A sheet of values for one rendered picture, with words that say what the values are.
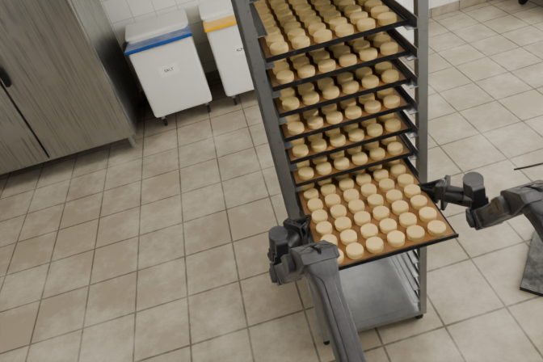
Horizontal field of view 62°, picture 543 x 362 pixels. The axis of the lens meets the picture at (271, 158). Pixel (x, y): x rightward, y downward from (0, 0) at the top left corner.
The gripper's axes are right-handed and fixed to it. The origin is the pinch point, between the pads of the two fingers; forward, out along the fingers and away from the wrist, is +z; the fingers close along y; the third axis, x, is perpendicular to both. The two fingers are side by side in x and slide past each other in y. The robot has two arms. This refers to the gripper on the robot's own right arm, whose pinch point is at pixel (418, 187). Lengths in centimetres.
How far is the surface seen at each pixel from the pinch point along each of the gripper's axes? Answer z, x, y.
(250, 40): 30, 27, 63
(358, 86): 15.6, 2.8, 37.4
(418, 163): 1.6, -5.0, 5.6
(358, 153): 19.1, 2.6, 11.1
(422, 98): -0.4, -5.1, 30.4
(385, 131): 11.2, -3.1, 18.0
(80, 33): 256, -51, 23
